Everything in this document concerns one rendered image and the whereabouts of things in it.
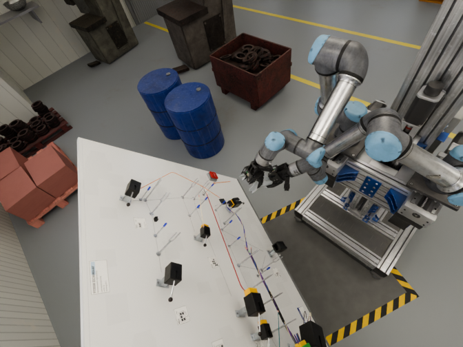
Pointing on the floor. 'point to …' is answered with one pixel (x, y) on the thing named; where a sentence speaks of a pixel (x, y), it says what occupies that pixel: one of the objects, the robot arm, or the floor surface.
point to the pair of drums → (183, 111)
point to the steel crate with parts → (251, 68)
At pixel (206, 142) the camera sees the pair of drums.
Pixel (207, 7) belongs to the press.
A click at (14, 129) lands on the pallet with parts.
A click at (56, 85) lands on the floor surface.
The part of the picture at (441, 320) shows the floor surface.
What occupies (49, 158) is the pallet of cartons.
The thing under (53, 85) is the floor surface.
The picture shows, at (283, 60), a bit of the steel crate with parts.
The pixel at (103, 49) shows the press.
